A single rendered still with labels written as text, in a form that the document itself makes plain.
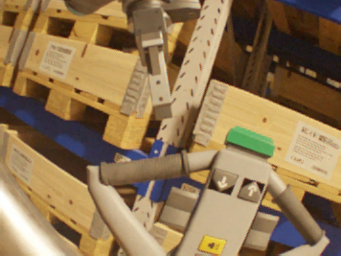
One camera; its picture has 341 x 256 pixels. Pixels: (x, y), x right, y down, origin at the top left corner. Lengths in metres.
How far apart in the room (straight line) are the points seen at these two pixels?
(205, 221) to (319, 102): 2.03
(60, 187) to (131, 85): 0.57
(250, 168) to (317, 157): 0.70
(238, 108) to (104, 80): 0.53
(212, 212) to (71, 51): 1.20
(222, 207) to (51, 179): 1.20
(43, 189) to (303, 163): 1.16
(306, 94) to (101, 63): 1.50
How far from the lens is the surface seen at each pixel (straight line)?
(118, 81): 1.40
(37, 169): 1.70
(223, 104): 1.25
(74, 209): 1.56
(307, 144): 1.20
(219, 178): 0.51
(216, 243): 0.52
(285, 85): 2.48
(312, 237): 0.58
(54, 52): 1.67
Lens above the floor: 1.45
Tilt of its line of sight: 5 degrees down
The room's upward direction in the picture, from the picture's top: 19 degrees clockwise
